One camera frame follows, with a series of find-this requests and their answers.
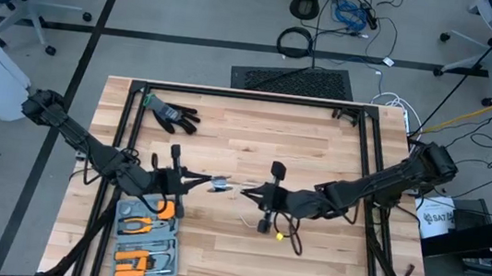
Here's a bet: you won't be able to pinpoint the thin black slanted pole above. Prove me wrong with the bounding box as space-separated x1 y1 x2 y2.
410 0 492 148

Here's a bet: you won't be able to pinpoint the orange tape measure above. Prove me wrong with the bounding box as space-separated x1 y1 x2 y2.
155 198 178 222

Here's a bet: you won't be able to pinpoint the black cable spool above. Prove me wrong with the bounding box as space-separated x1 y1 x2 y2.
207 173 234 196

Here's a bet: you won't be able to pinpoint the black coiled cable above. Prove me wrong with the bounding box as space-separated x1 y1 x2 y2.
274 24 318 63

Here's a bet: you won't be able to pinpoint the black grey work glove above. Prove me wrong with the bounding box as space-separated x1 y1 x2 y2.
140 92 205 138

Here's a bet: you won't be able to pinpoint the blue coiled cable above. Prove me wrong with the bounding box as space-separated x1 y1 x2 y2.
329 0 371 34

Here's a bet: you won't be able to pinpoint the white cable bundle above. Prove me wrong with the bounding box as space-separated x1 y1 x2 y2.
366 90 427 140

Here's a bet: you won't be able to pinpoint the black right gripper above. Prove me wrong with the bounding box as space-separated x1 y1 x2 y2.
234 156 303 238

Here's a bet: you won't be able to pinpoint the black power strip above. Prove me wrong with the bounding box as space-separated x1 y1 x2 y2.
359 3 382 32

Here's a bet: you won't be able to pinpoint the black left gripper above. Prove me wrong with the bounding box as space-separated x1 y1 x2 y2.
143 140 221 223

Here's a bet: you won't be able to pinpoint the orange handled pliers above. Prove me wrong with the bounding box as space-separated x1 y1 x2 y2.
115 212 176 242

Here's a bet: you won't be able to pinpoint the black clamp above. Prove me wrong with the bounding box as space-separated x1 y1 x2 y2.
330 105 363 126

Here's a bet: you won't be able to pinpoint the grey tool case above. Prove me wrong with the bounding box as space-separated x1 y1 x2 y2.
107 187 189 276

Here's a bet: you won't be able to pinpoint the yellow cable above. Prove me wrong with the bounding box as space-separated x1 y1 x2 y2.
418 70 492 143

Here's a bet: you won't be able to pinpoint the black floor mat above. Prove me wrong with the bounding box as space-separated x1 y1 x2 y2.
228 56 358 104

